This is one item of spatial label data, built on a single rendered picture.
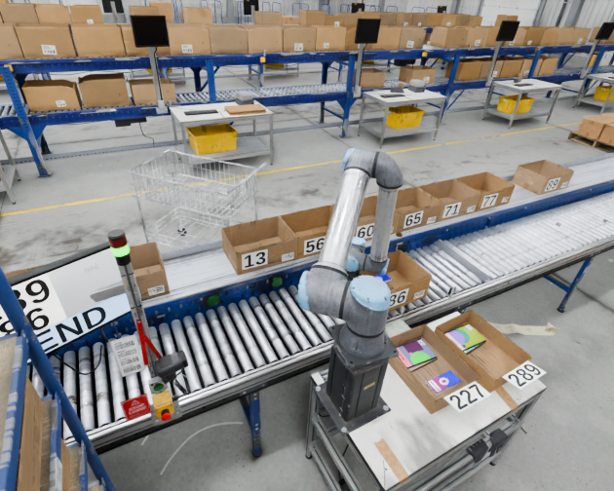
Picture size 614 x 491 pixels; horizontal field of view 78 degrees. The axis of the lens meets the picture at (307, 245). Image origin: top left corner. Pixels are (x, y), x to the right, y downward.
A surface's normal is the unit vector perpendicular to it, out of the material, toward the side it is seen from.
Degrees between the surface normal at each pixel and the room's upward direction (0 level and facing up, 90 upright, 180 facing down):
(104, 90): 88
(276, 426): 0
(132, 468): 0
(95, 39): 89
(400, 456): 0
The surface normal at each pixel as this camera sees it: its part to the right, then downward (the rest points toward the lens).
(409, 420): 0.04, -0.82
